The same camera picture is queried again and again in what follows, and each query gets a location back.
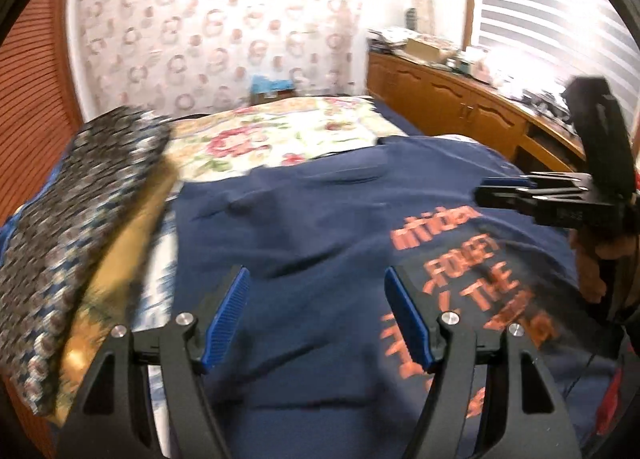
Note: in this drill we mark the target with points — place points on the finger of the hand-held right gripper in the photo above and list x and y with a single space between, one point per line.
500 201
505 183

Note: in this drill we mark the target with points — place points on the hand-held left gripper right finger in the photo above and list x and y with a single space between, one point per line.
407 320

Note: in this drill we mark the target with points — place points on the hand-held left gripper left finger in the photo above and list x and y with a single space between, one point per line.
227 320

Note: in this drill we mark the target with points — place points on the navy t-shirt with orange print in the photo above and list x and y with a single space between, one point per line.
320 249

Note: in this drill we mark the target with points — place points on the person's right hand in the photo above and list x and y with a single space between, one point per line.
590 264

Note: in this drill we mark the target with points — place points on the blue and white floral bedsheet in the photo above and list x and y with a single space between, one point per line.
157 259

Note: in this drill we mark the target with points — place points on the wooden cabinet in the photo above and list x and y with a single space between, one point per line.
460 99

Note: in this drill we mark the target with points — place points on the yellow brown pillow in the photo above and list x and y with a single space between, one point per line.
120 259

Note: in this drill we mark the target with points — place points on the striped window blind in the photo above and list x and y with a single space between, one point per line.
540 4

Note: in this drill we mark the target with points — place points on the cardboard box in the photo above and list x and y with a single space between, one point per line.
427 49

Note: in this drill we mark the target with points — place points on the patterned paper stack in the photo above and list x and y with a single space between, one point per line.
392 35

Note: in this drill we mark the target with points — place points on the patterned grey blue pillow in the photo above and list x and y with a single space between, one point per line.
60 239

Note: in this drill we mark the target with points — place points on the floral blanket with navy border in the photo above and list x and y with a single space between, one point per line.
280 136

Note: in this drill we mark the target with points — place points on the blue cloth bundle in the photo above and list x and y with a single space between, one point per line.
271 85

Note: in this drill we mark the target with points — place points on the wooden louvered door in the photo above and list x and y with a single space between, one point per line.
35 104

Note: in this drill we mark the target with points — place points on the circle-patterned wall cloth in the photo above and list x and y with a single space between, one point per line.
210 24

